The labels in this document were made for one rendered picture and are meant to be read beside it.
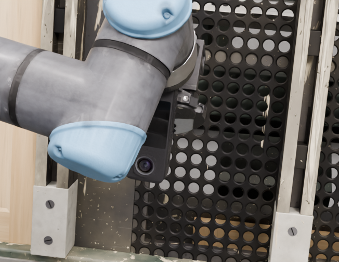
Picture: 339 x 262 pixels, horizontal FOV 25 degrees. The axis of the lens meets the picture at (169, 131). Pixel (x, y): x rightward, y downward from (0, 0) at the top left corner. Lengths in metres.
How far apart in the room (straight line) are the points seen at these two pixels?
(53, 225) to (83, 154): 0.70
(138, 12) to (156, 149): 0.22
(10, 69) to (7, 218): 0.74
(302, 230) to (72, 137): 0.70
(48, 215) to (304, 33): 0.52
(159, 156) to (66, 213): 0.51
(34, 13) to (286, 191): 0.52
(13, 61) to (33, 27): 0.64
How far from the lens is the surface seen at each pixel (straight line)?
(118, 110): 0.64
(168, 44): 0.67
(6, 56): 0.69
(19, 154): 1.36
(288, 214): 1.27
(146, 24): 0.64
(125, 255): 1.37
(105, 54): 0.66
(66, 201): 1.30
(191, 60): 0.75
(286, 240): 1.28
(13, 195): 1.38
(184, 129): 0.94
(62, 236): 1.32
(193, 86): 0.84
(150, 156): 0.82
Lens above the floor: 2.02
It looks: 46 degrees down
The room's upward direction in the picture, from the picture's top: straight up
